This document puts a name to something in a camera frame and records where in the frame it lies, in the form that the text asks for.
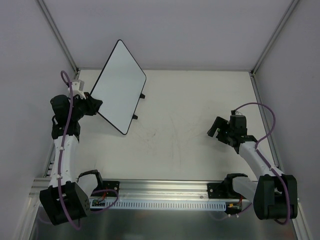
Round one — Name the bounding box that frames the aluminium frame post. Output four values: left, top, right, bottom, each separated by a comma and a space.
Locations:
35, 0, 79, 74
250, 0, 300, 76

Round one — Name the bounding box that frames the white slotted cable duct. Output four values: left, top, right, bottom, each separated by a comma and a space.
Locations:
89, 199, 227, 211

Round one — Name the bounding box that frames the small whiteboard black frame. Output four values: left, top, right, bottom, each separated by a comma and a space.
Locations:
90, 39, 147, 135

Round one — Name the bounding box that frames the wire whiteboard easel stand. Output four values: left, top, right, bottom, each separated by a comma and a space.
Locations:
132, 93, 146, 120

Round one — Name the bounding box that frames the left aluminium frame post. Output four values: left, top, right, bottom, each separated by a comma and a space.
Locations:
35, 0, 79, 74

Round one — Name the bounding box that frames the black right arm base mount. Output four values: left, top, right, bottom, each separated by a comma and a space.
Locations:
206, 182, 234, 199

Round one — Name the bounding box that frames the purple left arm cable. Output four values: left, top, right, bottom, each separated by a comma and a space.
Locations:
39, 70, 120, 231

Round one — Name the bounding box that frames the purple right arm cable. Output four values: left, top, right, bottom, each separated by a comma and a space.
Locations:
224, 102, 294, 225

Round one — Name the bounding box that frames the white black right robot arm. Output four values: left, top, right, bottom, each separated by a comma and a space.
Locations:
207, 113, 298, 224

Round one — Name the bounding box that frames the right aluminium frame post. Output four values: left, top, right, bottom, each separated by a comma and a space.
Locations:
250, 0, 300, 76

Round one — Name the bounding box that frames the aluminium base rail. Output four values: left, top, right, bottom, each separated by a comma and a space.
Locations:
29, 177, 258, 202

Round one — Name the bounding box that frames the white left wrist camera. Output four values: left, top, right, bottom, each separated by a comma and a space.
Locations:
68, 79, 86, 99

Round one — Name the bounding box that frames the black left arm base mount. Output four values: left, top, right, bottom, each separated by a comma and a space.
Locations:
101, 180, 120, 198

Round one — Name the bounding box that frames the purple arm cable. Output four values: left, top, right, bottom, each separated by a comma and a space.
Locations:
224, 102, 294, 225
39, 70, 120, 231

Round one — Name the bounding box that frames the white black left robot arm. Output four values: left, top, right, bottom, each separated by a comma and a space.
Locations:
39, 92, 104, 226

